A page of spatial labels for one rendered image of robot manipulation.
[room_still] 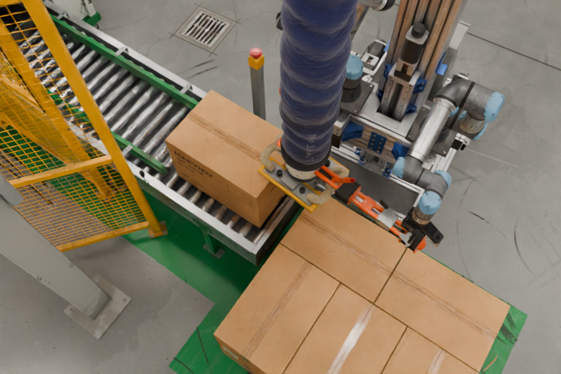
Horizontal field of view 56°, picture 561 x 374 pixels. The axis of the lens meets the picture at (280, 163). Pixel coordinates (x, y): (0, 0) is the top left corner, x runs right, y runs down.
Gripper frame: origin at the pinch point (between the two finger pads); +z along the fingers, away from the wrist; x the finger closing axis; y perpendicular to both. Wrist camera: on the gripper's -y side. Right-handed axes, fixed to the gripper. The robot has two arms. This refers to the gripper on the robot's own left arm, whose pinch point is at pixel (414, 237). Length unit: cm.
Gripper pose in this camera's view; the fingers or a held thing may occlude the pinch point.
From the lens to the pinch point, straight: 234.9
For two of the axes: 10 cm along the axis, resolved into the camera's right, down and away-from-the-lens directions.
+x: -6.5, 6.6, -3.7
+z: -0.1, 4.8, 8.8
